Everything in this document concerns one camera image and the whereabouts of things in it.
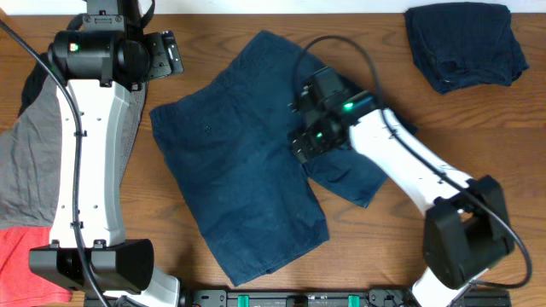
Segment dark teal blue shorts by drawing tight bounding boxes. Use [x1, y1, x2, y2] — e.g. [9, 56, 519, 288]
[150, 31, 386, 286]

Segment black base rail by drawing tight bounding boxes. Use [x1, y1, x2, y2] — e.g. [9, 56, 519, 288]
[106, 288, 513, 307]

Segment folded navy garment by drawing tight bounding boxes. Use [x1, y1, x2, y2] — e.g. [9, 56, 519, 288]
[404, 2, 529, 95]

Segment grey shorts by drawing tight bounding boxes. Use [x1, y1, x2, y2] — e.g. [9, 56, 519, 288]
[0, 76, 148, 231]

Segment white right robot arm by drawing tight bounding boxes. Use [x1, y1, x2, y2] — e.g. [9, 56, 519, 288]
[293, 90, 514, 306]

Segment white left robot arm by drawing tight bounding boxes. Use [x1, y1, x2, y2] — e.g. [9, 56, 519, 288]
[29, 0, 184, 306]

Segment red garment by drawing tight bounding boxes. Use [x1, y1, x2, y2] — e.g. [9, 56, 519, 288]
[1, 227, 72, 306]

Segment black garment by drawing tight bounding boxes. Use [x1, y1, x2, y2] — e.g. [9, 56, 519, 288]
[18, 62, 49, 117]

